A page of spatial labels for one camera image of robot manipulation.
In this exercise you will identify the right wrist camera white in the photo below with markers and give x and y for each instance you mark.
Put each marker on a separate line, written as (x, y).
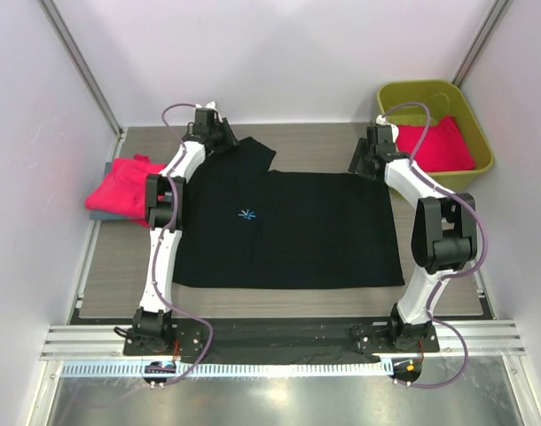
(382, 120)

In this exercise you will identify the pink folded t-shirt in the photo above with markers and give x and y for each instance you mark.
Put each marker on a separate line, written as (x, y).
(122, 190)

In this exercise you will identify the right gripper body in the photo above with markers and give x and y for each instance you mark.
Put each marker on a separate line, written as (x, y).
(370, 152)

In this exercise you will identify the slotted cable duct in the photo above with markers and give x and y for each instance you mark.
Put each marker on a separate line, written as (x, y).
(151, 369)

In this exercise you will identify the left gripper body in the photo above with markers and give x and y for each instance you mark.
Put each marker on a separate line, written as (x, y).
(218, 135)

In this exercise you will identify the olive green plastic bin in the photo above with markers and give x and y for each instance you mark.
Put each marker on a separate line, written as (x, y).
(426, 102)

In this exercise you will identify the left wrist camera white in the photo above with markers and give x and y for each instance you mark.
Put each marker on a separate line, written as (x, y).
(211, 110)

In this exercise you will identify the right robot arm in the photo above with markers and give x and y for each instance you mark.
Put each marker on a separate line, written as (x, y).
(444, 235)

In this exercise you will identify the black t-shirt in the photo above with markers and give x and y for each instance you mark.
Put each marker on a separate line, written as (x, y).
(247, 225)

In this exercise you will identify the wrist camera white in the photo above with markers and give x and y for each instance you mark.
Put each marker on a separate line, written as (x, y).
(211, 110)
(382, 120)

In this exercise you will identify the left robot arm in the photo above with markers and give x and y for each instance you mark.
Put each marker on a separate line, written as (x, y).
(164, 209)

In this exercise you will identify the pink t-shirt in bin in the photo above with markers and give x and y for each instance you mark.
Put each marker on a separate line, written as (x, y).
(444, 149)

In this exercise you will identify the aluminium frame rail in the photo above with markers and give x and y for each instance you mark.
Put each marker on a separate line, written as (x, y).
(491, 337)

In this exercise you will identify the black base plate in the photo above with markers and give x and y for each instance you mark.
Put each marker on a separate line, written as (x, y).
(266, 341)

